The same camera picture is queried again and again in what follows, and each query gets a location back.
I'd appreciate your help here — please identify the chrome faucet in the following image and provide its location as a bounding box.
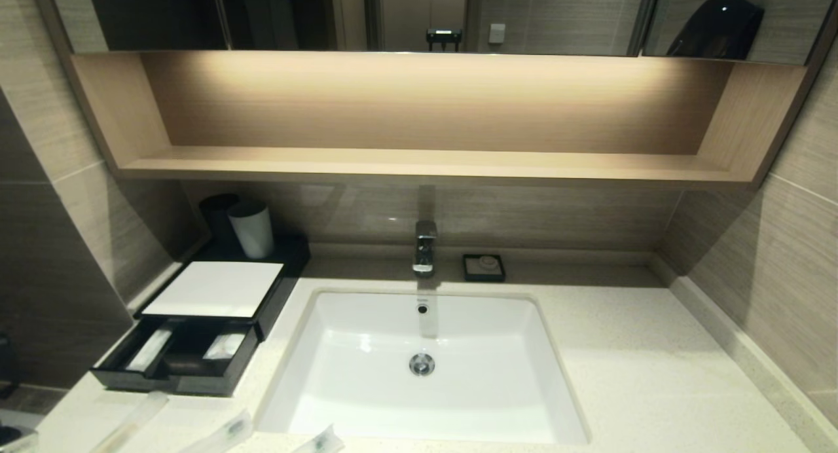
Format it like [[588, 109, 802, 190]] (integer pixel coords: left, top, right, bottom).
[[412, 220, 439, 276]]

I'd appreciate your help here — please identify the small white wrapped packet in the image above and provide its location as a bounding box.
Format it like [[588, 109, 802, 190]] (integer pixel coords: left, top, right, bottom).
[[203, 333, 247, 363]]

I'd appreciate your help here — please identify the black soap dish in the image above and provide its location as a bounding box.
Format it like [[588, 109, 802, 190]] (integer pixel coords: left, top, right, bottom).
[[462, 254, 506, 283]]

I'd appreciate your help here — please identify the small clear toiletry packet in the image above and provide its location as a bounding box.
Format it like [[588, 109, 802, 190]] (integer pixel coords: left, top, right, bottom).
[[291, 424, 346, 453], [187, 408, 255, 453]]

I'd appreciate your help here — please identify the grey plastic cup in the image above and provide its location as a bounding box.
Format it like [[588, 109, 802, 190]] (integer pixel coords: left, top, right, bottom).
[[227, 200, 275, 260]]

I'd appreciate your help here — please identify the glossy black dome object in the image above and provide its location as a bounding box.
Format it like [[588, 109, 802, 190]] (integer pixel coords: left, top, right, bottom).
[[666, 0, 765, 60]]

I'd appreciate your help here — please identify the long clear toothbrush packet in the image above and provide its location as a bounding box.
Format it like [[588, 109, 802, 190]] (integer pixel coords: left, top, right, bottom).
[[88, 391, 170, 453]]

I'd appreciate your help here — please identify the long white wrapped packet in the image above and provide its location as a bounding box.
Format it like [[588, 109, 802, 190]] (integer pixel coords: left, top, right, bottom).
[[124, 329, 173, 374]]

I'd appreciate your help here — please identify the black amenity box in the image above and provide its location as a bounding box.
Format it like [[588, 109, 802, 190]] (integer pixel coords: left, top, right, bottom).
[[134, 236, 312, 342]]

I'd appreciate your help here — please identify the black amenity box drawer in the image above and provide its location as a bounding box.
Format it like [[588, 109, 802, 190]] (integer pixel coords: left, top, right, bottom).
[[90, 316, 260, 399]]

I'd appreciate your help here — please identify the light wooden wall shelf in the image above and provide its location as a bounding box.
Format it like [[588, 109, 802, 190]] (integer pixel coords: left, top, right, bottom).
[[71, 50, 807, 190]]

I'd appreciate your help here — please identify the mirror cabinet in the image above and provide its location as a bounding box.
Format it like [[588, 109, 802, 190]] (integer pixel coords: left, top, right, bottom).
[[33, 0, 838, 65]]

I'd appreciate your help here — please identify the black cylindrical cup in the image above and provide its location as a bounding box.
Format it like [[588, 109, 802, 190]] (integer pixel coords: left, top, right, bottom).
[[198, 193, 240, 249]]

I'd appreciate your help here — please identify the white sink basin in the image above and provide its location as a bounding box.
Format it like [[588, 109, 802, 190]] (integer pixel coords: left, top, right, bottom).
[[255, 288, 590, 446]]

